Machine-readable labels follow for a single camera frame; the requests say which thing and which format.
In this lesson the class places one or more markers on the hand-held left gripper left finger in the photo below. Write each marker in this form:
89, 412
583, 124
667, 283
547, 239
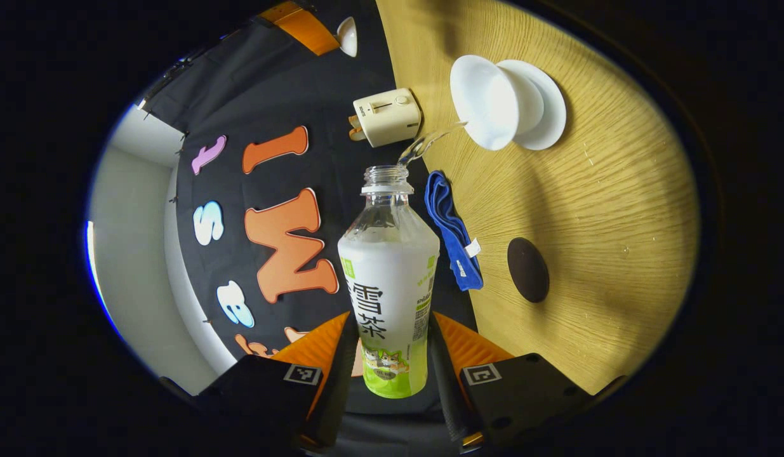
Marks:
341, 393

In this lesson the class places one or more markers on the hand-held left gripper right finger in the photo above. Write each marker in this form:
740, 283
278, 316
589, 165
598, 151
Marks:
445, 393

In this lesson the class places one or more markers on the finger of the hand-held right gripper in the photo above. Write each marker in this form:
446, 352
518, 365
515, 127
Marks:
309, 32

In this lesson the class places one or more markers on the clear water bottle green label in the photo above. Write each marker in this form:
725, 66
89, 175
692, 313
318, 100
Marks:
388, 285

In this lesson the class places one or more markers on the dark round coaster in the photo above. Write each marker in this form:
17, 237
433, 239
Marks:
528, 270

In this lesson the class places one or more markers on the white teacup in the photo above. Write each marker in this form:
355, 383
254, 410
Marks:
487, 101

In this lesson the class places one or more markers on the black backdrop cloth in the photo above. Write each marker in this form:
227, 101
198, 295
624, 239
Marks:
341, 76

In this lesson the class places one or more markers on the toast bread slice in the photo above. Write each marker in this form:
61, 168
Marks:
354, 121
358, 134

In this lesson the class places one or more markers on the white toaster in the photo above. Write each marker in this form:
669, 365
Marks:
392, 117

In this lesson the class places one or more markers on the blue towel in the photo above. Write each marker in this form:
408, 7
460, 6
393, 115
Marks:
452, 235

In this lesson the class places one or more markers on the white saucer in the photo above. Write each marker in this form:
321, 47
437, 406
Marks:
550, 108

